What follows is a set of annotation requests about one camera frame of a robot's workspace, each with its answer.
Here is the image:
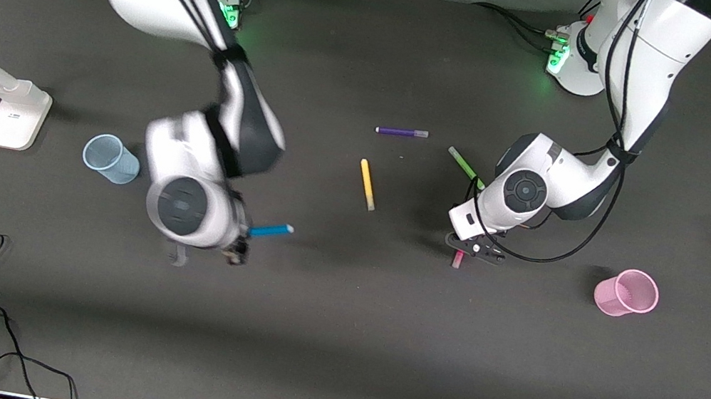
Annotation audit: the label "blue marker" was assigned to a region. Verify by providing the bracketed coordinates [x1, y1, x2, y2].
[247, 218, 295, 244]

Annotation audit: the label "green marker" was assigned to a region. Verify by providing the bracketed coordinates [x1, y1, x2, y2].
[442, 146, 492, 192]

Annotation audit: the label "yellow marker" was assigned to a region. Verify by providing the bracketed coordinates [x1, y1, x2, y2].
[353, 158, 383, 212]

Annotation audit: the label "purple marker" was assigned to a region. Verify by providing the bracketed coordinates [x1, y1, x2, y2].
[375, 123, 430, 142]

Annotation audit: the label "translucent blue cup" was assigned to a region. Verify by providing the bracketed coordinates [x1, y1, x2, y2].
[78, 131, 145, 187]

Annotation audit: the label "translucent pink cup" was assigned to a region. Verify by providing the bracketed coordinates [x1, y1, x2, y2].
[591, 264, 663, 324]

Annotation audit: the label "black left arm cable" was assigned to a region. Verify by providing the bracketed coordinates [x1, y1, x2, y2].
[459, 0, 685, 281]

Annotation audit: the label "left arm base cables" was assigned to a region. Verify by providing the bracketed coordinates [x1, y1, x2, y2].
[465, 0, 603, 61]

